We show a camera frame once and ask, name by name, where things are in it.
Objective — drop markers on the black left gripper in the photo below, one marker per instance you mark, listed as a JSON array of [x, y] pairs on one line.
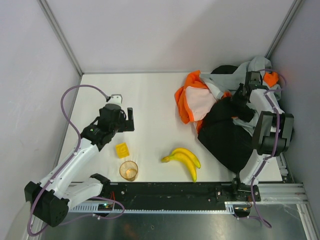
[[128, 122]]

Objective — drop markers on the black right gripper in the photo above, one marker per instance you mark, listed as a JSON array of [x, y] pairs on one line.
[[242, 93]]

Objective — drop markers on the black cloth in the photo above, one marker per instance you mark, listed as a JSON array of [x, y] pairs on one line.
[[229, 140]]

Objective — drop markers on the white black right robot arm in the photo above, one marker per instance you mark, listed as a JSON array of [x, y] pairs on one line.
[[271, 137]]

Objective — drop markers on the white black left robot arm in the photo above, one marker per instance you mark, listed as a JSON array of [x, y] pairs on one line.
[[52, 197]]

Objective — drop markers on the yellow toy cube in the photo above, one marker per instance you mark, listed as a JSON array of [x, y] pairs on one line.
[[122, 150]]

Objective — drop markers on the grey sweatshirt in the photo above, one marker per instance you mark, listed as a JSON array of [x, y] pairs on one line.
[[221, 81]]

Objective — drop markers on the amber transparent plastic cup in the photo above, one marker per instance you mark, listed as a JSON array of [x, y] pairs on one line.
[[129, 170]]

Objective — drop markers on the orange zip jacket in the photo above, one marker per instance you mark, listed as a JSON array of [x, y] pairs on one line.
[[194, 99]]

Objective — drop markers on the yellow banana rear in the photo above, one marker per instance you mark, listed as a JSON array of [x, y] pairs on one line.
[[188, 153]]

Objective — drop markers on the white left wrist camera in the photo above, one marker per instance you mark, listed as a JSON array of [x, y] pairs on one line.
[[116, 99]]

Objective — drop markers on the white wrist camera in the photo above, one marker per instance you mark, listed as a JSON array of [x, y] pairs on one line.
[[116, 99], [253, 79]]

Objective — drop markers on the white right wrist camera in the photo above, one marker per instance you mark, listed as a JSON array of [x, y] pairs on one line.
[[253, 79]]

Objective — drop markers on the grey slotted cable duct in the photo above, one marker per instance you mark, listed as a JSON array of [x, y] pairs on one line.
[[209, 207]]

